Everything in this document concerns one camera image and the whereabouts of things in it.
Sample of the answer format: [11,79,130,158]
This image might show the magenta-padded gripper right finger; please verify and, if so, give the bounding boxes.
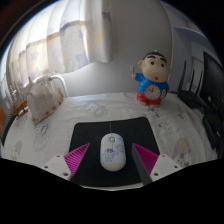
[131,143,183,186]

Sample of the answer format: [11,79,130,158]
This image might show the cartoon boy figurine with clock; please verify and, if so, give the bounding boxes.
[129,50,172,108]

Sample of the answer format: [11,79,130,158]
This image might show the black router with antennas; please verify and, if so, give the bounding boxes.
[176,59,209,110]

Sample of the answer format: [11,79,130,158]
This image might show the sheer white star-print curtain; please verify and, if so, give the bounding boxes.
[4,0,114,98]

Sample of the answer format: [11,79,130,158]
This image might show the large white conch shell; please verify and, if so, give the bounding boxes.
[26,77,65,125]

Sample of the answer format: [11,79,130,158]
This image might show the white cartoon-print computer mouse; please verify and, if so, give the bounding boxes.
[100,132,127,172]

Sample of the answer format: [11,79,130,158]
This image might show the black mouse pad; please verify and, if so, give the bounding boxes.
[68,116,161,188]

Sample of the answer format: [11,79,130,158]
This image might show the black monitor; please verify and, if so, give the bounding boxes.
[201,50,224,115]

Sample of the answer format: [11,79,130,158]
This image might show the white cartoon-print tablecloth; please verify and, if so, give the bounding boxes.
[0,91,222,191]

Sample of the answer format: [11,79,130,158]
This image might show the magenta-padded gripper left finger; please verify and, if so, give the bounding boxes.
[41,143,91,182]

